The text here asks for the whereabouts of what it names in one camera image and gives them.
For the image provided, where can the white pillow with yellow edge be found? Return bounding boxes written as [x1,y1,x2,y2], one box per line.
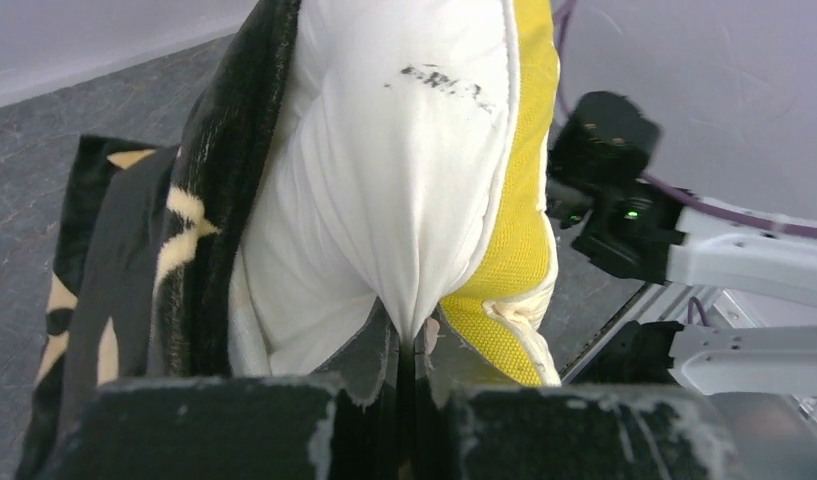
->
[229,1,560,386]

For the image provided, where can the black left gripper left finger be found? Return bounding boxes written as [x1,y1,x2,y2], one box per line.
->
[41,304,400,479]

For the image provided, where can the black pillowcase with yellow flowers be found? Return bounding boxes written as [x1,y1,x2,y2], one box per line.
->
[16,1,300,479]

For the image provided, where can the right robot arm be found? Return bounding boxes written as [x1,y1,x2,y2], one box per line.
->
[547,91,817,398]

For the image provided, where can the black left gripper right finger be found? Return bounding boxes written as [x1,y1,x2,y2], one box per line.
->
[414,319,743,479]

